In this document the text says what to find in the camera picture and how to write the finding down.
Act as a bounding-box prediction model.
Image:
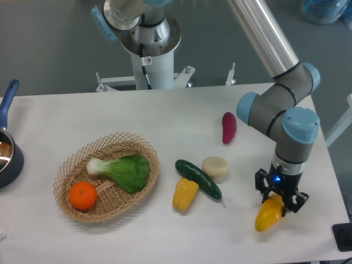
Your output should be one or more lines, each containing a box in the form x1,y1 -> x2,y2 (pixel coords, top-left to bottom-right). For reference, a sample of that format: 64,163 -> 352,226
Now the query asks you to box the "purple sweet potato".
222,112 -> 237,145

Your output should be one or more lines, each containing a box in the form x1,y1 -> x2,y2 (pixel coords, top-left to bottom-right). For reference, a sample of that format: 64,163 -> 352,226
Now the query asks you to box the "white frame at right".
325,94 -> 351,148

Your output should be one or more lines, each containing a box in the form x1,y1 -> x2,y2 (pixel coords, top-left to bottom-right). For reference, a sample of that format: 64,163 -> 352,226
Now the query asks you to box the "yellow mango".
255,194 -> 284,232

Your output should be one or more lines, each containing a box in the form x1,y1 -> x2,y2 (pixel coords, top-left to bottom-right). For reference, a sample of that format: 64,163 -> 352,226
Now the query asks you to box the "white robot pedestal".
95,52 -> 237,93

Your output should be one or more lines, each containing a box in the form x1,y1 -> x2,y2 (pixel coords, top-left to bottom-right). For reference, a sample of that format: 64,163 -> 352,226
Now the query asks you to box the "dark green cucumber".
175,159 -> 225,206

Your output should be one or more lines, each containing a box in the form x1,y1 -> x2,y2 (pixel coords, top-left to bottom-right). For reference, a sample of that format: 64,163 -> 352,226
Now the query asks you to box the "dark blue saucepan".
1,79 -> 24,188

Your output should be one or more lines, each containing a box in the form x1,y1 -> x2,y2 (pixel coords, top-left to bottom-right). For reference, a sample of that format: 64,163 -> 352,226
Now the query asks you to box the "yellow bell pepper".
173,178 -> 199,212

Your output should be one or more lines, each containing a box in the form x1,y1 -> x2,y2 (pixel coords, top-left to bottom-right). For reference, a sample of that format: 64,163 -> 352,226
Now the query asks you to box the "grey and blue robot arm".
91,1 -> 320,215

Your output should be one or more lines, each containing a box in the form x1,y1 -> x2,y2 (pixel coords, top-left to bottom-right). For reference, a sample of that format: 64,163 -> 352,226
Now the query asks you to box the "clear blue plastic bag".
301,0 -> 351,29

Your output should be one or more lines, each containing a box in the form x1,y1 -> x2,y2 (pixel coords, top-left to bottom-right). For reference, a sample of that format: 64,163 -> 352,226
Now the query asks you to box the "woven wicker basket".
53,133 -> 159,223

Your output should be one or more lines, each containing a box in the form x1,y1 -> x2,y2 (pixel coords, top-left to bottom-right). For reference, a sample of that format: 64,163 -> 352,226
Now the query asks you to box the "black cable on pedestal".
139,43 -> 153,90

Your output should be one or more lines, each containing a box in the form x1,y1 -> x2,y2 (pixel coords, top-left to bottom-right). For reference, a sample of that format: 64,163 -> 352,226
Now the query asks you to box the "cream round cake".
202,156 -> 229,183

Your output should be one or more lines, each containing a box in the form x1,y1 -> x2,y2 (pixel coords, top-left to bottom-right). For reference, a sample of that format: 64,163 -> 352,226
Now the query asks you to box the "green bok choy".
86,155 -> 150,194

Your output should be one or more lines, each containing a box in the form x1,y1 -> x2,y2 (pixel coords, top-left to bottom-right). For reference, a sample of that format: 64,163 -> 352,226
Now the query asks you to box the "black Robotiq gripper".
255,162 -> 309,217

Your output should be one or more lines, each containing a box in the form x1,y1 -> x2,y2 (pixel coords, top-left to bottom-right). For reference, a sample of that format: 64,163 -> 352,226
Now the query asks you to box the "black device at table edge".
332,223 -> 351,252

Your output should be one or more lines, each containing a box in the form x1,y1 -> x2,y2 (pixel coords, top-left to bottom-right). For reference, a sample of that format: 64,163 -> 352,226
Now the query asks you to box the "orange mandarin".
69,181 -> 97,211

